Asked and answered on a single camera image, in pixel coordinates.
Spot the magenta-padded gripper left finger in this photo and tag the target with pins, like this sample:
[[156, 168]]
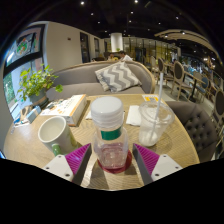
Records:
[[78, 159]]

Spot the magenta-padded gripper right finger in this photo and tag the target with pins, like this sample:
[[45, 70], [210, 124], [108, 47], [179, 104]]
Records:
[[146, 158]]

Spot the clear plastic water bottle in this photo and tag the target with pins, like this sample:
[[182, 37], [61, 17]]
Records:
[[109, 146]]

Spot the clear plastic lidded cup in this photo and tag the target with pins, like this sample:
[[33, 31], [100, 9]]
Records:
[[150, 133]]

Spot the flat round red coaster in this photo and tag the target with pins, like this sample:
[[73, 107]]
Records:
[[113, 170]]

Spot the white flat printed box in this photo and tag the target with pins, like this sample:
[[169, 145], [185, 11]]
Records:
[[66, 108]]

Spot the yellow square table card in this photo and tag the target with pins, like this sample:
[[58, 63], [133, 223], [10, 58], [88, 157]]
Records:
[[150, 98]]

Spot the dark grey tufted armchair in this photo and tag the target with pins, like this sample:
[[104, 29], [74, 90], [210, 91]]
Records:
[[200, 130]]

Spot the blue and brown tissue box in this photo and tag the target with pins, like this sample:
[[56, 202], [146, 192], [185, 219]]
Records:
[[31, 115]]

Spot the white drinking straw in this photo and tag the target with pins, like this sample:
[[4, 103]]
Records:
[[160, 90]]

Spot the grey curved sofa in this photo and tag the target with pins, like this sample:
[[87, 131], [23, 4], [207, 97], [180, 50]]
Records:
[[73, 78]]

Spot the green potted plant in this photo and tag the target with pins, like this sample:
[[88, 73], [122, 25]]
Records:
[[35, 83]]

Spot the grey zigzag pillow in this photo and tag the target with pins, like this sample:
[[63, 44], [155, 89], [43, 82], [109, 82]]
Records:
[[116, 76]]

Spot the group of dining chairs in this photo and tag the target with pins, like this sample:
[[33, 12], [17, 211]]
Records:
[[178, 73]]

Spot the person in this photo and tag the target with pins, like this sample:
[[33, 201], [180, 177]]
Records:
[[125, 57], [112, 57]]

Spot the group of ceiling lights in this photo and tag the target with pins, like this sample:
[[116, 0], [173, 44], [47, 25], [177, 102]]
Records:
[[82, 3]]

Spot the framed wall poster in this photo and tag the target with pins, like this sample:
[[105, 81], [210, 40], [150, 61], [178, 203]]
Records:
[[25, 45]]

